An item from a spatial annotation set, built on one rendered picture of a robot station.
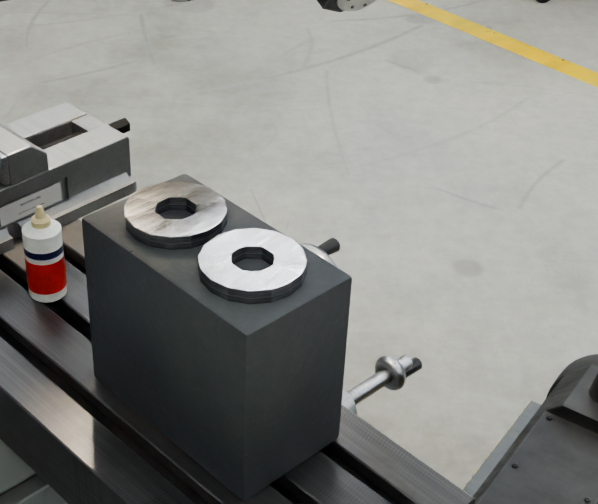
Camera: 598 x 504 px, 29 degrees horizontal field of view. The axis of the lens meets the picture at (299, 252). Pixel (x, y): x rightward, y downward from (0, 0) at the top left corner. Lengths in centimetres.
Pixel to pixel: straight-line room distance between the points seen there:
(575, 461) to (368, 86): 230
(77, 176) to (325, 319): 49
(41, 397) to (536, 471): 68
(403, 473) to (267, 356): 20
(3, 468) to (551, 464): 69
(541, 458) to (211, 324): 72
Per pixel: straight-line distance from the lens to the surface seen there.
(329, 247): 175
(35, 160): 131
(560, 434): 159
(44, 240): 119
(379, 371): 178
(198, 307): 93
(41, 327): 121
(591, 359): 173
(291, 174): 319
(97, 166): 138
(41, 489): 136
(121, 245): 99
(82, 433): 109
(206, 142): 333
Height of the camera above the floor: 165
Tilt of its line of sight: 35 degrees down
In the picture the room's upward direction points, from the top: 3 degrees clockwise
